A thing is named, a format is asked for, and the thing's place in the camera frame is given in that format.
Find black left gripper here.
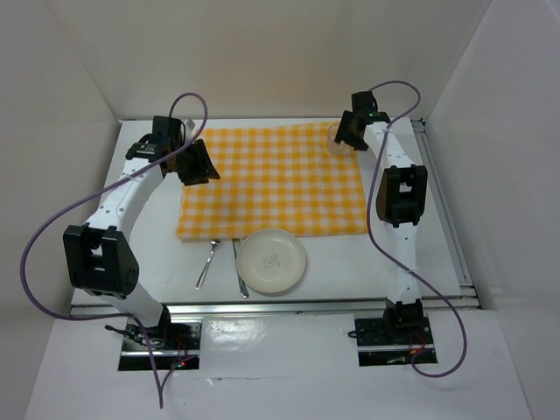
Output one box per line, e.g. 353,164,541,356
171,138,220,186

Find clear plastic cup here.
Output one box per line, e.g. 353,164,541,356
326,122,354,157

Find silver fork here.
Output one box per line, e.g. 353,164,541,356
195,239,221,290

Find yellow white checkered cloth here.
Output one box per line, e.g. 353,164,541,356
176,121,367,241

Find cream round plate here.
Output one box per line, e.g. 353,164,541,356
238,228,306,295

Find silver table knife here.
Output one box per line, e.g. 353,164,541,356
232,238,249,299

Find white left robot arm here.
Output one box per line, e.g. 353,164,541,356
63,115,220,349

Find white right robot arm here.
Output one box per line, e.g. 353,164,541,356
333,91,428,346

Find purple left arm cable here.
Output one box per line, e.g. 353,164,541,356
19,92,209,410

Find aluminium front rail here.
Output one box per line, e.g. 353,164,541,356
70,297,480,316

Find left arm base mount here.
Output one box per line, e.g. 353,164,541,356
105,321,202,372

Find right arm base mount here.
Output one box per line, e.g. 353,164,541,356
346,317,438,367

